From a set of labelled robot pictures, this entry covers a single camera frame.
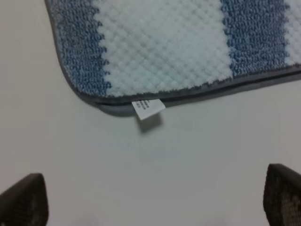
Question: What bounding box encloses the blue white striped towel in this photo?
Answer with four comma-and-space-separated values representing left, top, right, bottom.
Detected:
45, 0, 301, 118

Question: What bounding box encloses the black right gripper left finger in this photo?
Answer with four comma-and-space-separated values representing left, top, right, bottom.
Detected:
0, 173, 49, 226

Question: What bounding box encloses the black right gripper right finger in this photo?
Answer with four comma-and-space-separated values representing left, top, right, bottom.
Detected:
263, 163, 301, 226

